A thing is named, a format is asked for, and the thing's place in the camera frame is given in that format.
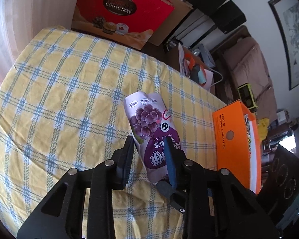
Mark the white paper bag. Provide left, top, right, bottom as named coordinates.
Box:
left=177, top=44, right=214, bottom=91

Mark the framed ink painting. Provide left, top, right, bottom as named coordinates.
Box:
left=269, top=0, right=299, bottom=90

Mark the yellow blue plaid tablecloth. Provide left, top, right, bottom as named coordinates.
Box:
left=0, top=27, right=224, bottom=235

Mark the purple grape jelly pouch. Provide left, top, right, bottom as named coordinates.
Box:
left=124, top=92, right=181, bottom=184

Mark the white curtain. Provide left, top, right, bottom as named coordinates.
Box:
left=0, top=0, right=77, bottom=86

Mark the orange cardboard box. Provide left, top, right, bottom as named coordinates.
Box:
left=212, top=100, right=261, bottom=194

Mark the green yellow radio box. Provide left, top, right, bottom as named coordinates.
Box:
left=237, top=83, right=258, bottom=113

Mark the red Collection gift bag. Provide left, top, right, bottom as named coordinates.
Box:
left=72, top=0, right=174, bottom=50

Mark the brown sofa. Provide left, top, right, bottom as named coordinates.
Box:
left=210, top=25, right=278, bottom=122

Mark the brown cardboard box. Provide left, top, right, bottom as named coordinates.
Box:
left=129, top=0, right=194, bottom=47

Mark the black speaker right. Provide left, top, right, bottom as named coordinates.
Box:
left=210, top=1, right=247, bottom=34

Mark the yellow plastic bag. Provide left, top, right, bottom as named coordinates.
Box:
left=257, top=118, right=270, bottom=142

